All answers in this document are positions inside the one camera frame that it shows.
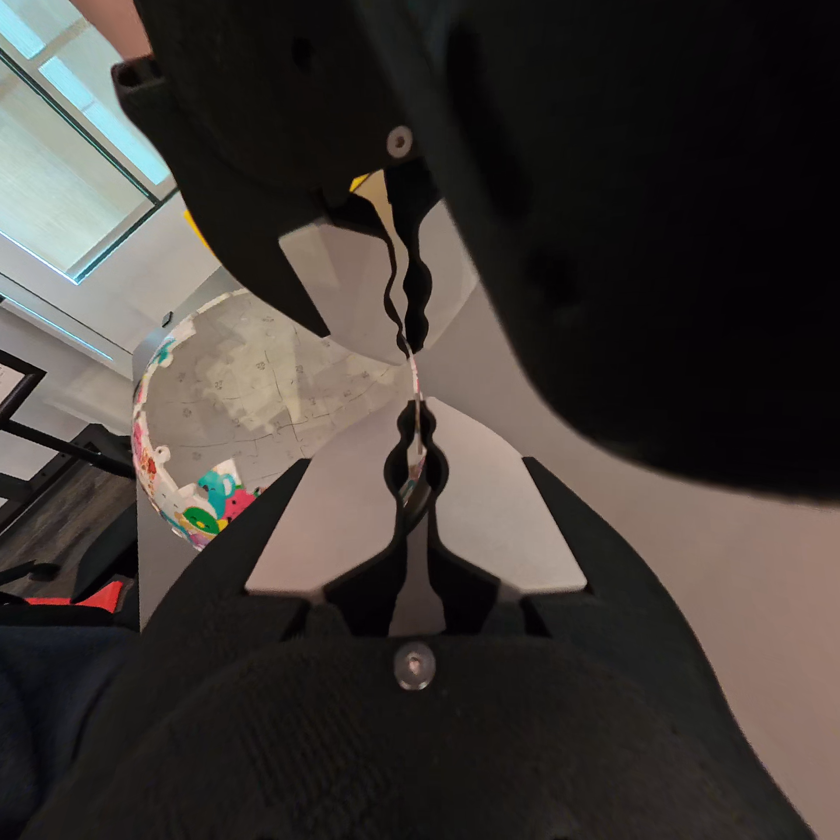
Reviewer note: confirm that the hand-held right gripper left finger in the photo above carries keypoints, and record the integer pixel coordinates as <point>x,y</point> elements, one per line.
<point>334,525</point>

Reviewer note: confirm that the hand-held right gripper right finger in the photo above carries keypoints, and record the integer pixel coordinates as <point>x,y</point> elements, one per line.
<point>505,525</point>

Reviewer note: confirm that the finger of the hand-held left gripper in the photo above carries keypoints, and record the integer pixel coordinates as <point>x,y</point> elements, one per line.
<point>341,289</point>
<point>449,275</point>

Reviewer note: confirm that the black ball stand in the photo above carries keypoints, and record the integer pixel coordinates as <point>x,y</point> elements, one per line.
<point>420,502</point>

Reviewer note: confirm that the joined puzzle pieces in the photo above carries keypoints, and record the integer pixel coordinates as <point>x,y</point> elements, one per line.
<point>418,394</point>

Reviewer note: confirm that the colourful puzzle ball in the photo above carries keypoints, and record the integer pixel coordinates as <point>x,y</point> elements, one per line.
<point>262,394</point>

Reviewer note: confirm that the person's left forearm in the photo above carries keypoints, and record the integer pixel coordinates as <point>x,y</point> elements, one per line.
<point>111,26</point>

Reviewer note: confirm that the yellow plastic bin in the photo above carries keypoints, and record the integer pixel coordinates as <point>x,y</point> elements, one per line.
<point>200,233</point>

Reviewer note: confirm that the office chair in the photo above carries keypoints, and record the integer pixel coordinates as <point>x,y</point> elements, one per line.
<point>108,558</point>

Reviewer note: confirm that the small orange object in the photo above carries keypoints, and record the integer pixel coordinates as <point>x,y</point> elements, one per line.
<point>98,594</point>

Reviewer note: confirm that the black sign easel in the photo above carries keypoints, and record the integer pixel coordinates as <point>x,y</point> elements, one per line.
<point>65,453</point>

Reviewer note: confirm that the window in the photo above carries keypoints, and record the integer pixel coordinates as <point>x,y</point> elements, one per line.
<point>65,144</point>

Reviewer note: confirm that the person's dark clothing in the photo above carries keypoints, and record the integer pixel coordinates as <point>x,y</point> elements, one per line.
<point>52,709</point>

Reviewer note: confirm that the framed marker sign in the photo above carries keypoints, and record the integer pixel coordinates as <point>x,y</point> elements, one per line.
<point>16,387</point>

